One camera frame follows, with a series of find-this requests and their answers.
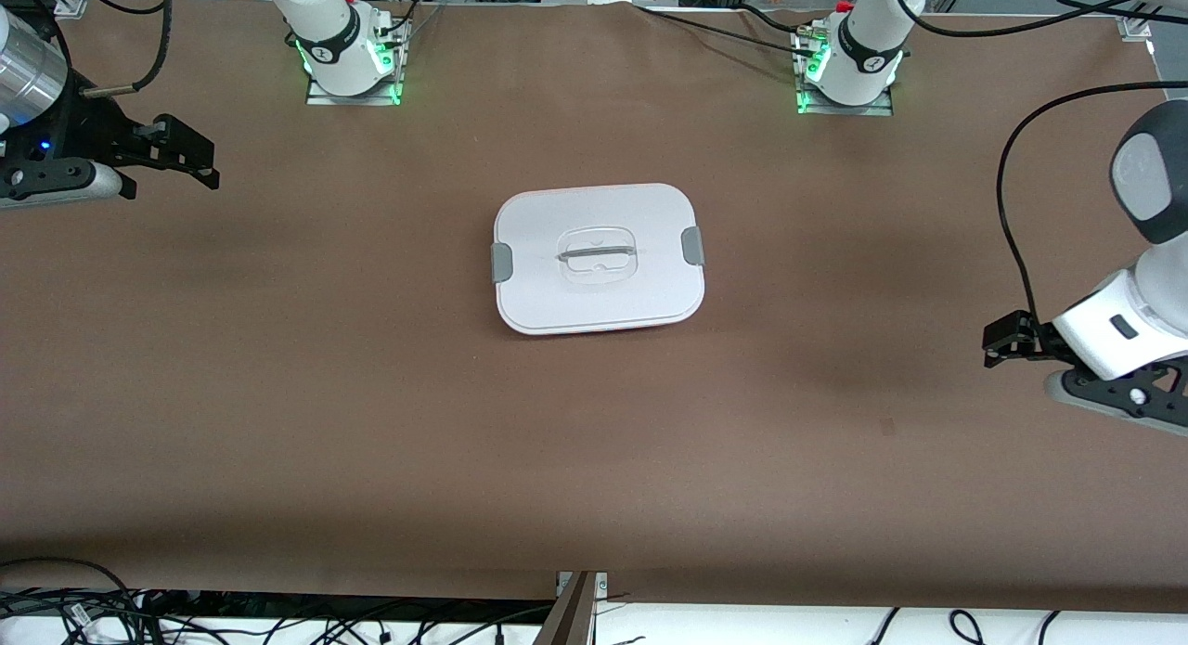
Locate thin black table cable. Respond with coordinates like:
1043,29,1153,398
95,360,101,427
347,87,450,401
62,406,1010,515
634,3,822,59
733,3,827,37

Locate black base connector cable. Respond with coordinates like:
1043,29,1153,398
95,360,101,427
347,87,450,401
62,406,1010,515
371,0,446,47

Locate black cable bundle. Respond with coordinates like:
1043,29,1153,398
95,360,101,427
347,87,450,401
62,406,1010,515
0,585,558,645

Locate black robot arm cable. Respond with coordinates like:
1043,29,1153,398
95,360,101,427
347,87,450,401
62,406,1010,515
19,0,177,97
889,0,1188,323

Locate brown table cover mat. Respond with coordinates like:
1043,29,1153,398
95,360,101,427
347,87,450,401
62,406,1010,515
0,0,1188,613

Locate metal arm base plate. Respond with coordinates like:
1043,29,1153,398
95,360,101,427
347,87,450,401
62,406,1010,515
304,19,407,106
795,28,895,117

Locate black looped floor cable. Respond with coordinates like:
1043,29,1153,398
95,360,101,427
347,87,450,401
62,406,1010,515
0,557,140,645

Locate white box lid grey clips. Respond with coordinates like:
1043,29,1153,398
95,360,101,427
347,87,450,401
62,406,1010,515
490,183,706,336

